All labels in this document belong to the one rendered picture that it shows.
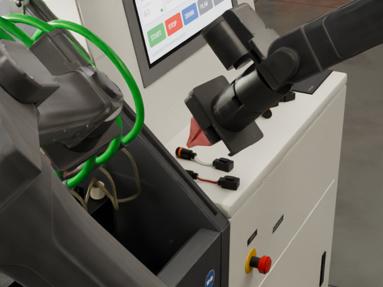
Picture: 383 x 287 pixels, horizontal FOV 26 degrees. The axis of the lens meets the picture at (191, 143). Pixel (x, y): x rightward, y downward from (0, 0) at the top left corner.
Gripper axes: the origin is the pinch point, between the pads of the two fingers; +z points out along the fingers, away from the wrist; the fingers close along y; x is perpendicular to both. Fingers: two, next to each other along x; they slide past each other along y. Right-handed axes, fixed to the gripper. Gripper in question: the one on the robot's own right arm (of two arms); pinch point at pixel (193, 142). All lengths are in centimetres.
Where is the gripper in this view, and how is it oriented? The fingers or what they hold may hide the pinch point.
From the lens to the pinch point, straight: 116.4
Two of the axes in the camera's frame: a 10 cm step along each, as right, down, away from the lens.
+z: -5.2, 4.3, 7.4
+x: -6.6, 3.5, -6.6
